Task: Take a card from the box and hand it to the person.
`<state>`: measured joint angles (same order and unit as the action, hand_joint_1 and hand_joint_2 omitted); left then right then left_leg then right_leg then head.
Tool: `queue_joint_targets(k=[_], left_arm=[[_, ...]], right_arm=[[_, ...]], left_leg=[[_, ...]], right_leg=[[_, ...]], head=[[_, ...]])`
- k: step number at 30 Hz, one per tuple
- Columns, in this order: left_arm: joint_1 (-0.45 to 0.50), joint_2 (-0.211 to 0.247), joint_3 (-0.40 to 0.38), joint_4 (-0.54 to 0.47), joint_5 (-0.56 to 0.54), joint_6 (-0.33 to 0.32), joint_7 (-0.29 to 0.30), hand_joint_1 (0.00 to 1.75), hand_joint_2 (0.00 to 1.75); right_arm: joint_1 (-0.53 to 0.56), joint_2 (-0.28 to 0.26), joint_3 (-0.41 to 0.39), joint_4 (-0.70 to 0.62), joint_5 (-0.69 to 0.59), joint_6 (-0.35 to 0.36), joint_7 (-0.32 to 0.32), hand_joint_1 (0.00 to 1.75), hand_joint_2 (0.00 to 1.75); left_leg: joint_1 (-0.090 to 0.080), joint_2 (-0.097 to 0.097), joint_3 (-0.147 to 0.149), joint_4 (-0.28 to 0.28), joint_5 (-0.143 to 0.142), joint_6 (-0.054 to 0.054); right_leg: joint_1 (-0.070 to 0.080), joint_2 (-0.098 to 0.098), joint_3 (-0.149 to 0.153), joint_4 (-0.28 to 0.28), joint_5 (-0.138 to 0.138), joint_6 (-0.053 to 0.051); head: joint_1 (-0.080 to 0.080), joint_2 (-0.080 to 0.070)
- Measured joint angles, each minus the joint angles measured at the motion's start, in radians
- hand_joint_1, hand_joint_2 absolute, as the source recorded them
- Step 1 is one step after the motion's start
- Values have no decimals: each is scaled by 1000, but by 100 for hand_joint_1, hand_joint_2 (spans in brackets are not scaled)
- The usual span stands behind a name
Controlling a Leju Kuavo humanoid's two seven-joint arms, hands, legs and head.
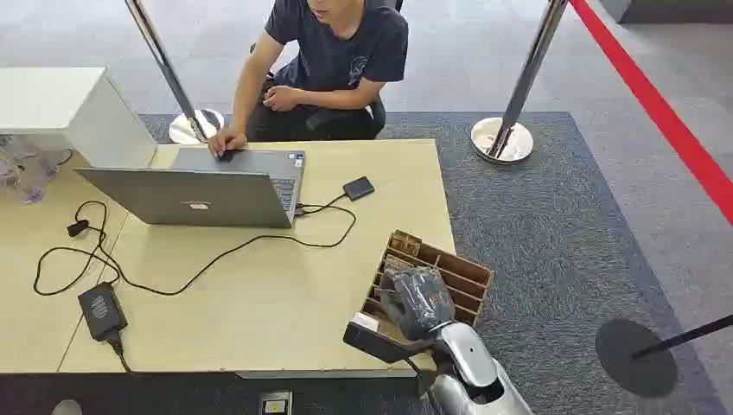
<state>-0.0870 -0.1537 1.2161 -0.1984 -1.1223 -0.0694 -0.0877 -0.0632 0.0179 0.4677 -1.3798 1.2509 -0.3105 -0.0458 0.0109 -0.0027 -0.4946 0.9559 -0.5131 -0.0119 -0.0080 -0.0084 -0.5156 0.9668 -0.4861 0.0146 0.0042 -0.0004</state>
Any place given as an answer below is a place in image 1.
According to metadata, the dark blue-grey carpet rug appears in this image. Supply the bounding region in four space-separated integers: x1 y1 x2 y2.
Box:
0 112 727 415

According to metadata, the person's right hand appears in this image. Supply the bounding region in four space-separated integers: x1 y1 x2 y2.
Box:
207 124 248 159

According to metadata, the black power adapter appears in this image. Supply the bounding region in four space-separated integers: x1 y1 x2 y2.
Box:
77 281 129 343

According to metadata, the black external drive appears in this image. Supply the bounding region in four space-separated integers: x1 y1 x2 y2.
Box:
342 176 376 202

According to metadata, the thin black drive cable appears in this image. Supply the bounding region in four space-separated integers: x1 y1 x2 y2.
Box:
294 193 348 217

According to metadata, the clear plastic bag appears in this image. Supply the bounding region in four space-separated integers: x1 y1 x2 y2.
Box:
0 133 61 206

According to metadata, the dark grey block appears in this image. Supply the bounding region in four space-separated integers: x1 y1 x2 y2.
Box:
597 0 733 25

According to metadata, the red barrier belt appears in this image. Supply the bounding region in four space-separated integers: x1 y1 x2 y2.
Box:
568 0 733 227

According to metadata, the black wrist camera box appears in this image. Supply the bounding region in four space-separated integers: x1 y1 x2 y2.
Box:
342 311 437 366

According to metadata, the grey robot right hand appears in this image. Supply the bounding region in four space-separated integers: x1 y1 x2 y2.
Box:
379 265 457 343

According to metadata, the small black framed device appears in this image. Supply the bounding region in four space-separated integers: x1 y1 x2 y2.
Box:
258 390 294 415

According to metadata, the black mains cord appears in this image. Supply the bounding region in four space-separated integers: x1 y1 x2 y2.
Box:
106 332 134 374

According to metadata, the chrome stanchion post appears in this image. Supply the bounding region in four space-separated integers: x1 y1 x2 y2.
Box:
470 0 570 166
124 0 226 145

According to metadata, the long black power cable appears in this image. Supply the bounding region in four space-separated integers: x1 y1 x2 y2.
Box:
32 200 358 298

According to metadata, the person's hand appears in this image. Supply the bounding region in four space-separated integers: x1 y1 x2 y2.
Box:
207 124 248 159
262 84 303 113

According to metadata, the person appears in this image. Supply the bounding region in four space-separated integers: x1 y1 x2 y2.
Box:
207 0 410 159

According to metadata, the grey laptop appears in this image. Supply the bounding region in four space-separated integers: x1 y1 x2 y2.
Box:
74 146 307 230

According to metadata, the person's left hand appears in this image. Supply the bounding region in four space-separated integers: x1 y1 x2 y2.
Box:
262 84 303 113

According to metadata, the wooden card box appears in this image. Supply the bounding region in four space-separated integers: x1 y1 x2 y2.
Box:
359 230 494 345

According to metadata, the black stanchion with round base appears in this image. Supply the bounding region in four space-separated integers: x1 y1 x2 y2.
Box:
595 313 733 399

